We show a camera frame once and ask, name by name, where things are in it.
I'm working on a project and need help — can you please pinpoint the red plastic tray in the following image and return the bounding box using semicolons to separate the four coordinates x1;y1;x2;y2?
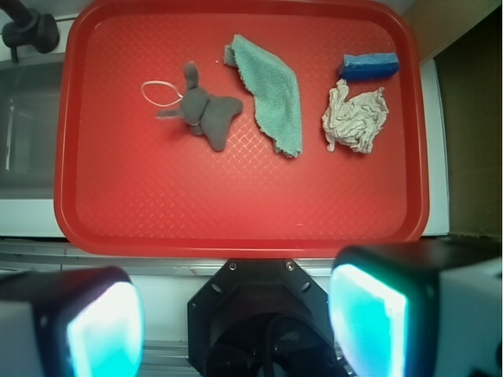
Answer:
54;1;429;258

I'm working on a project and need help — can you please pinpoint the white rubber band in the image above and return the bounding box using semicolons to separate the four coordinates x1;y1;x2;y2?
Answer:
141;80;184;108

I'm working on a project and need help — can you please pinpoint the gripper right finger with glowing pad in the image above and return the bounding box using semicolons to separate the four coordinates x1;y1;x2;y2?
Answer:
328;240;502;376

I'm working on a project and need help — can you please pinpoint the teal woven cloth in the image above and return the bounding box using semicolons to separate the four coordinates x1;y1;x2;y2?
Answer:
224;35;303;158

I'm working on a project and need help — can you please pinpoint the grey plush elephant toy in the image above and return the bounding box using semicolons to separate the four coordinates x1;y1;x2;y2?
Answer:
156;62;244;152

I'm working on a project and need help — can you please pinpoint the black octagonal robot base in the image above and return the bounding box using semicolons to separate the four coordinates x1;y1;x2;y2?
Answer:
187;259;348;376

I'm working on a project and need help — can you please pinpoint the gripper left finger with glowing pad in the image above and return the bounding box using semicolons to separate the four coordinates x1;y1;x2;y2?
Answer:
1;267;145;376

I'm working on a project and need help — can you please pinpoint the blue sponge block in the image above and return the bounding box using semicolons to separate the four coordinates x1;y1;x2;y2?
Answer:
339;53;399;81

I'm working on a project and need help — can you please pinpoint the white paper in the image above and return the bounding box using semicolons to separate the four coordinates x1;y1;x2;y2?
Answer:
321;79;389;154

